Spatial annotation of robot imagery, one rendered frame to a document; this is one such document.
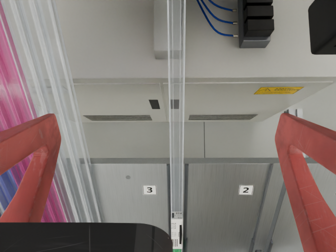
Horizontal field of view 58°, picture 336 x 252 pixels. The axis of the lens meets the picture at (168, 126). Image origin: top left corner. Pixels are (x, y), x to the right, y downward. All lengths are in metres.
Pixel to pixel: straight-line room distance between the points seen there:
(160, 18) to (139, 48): 0.07
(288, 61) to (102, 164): 0.42
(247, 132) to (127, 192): 0.90
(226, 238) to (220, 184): 0.10
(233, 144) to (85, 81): 0.73
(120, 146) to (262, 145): 0.55
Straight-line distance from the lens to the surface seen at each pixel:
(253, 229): 0.42
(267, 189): 0.37
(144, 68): 0.59
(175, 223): 0.38
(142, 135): 1.19
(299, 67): 0.63
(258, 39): 0.59
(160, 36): 0.56
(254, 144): 1.22
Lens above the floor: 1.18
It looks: 82 degrees down
